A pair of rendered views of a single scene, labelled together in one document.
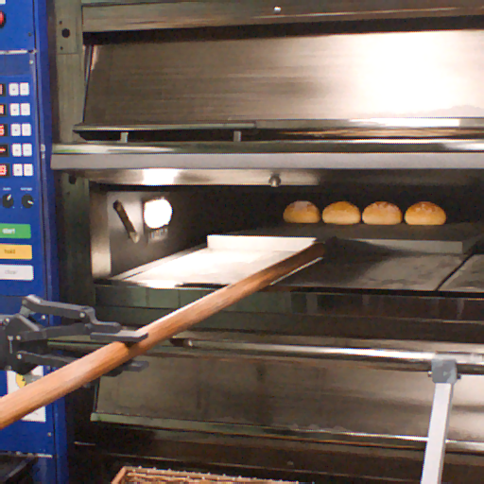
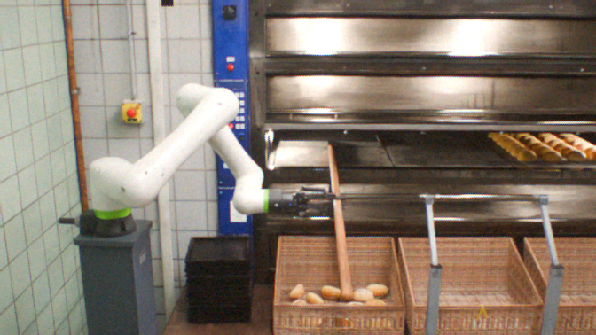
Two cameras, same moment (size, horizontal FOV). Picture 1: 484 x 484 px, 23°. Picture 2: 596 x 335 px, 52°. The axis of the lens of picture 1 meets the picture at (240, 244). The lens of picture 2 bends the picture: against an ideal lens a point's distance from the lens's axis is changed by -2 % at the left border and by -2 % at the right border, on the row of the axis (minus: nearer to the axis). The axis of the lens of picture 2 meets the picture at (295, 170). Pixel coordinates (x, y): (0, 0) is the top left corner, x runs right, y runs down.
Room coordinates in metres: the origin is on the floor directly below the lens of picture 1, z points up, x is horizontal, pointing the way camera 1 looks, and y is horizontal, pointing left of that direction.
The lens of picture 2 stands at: (-0.61, 1.02, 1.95)
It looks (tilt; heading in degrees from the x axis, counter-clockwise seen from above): 15 degrees down; 342
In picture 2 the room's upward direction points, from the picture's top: straight up
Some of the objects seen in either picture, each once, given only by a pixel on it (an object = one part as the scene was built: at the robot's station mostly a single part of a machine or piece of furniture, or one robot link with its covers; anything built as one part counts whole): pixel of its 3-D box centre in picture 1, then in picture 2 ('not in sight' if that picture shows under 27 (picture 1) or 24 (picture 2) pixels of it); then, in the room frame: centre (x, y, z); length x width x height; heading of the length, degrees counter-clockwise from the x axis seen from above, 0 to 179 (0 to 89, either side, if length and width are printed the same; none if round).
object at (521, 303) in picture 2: not in sight; (465, 284); (1.54, -0.50, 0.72); 0.56 x 0.49 x 0.28; 71
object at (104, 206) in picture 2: not in sight; (113, 186); (1.43, 0.98, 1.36); 0.16 x 0.13 x 0.19; 27
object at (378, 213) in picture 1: (382, 212); not in sight; (2.89, -0.35, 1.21); 0.10 x 0.07 x 0.05; 71
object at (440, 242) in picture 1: (352, 233); (329, 136); (2.60, -0.25, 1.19); 0.55 x 0.36 x 0.03; 70
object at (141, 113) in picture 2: not in sight; (134, 111); (2.26, 0.85, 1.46); 0.10 x 0.07 x 0.10; 70
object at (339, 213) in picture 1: (341, 212); not in sight; (2.92, -0.26, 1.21); 0.10 x 0.07 x 0.05; 67
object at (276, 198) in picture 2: not in sight; (276, 200); (1.57, 0.37, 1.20); 0.12 x 0.06 x 0.09; 160
